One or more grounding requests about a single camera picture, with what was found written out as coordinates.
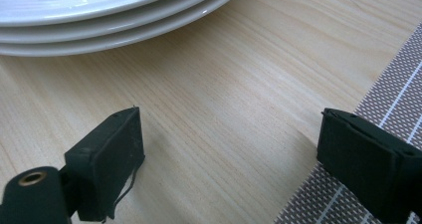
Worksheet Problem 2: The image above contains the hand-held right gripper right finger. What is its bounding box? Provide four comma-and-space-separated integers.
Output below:
316, 108, 422, 224

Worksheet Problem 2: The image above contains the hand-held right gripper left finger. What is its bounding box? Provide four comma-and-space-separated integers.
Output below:
63, 106, 146, 223

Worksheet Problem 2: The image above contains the white ceramic plate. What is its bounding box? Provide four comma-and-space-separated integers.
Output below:
0, 0, 249, 58
0, 0, 197, 28
0, 0, 232, 46

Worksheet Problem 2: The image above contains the grey striped placemat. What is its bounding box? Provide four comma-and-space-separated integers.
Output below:
273, 21, 422, 224

